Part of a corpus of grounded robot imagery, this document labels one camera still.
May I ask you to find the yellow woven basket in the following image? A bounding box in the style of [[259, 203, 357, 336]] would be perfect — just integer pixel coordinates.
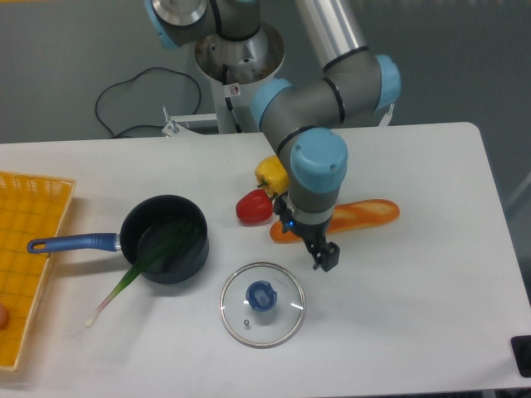
[[1, 171, 76, 371]]

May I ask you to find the black cable on floor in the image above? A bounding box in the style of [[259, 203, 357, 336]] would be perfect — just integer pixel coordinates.
[[95, 66, 202, 139]]

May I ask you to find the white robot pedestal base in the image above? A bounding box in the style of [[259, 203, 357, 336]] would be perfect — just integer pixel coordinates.
[[195, 22, 285, 133]]

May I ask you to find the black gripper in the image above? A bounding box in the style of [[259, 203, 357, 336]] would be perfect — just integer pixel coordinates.
[[272, 194, 340, 272]]

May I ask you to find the white table clamp bracket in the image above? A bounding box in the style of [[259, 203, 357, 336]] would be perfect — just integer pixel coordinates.
[[160, 105, 287, 137]]

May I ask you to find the orange baguette bread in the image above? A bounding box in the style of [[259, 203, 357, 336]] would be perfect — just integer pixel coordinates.
[[270, 199, 401, 239]]

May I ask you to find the green spring onion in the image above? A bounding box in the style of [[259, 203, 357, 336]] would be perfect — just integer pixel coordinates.
[[85, 220, 202, 328]]

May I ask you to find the red bell pepper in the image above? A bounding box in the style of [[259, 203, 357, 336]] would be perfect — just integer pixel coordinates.
[[236, 189, 273, 226]]

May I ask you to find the glass pot lid blue knob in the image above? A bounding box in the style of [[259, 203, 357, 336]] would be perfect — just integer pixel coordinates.
[[219, 262, 306, 348]]

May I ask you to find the yellow bell pepper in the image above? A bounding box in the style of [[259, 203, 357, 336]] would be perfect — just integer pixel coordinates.
[[255, 155, 290, 197]]

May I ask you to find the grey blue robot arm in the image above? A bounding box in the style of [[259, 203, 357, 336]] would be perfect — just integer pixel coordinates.
[[144, 1, 402, 271]]

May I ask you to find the black device at table edge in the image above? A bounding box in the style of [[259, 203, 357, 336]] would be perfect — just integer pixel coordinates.
[[510, 335, 531, 378]]

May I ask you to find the dark pot blue handle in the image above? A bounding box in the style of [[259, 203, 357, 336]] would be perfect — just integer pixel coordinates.
[[27, 195, 209, 284]]

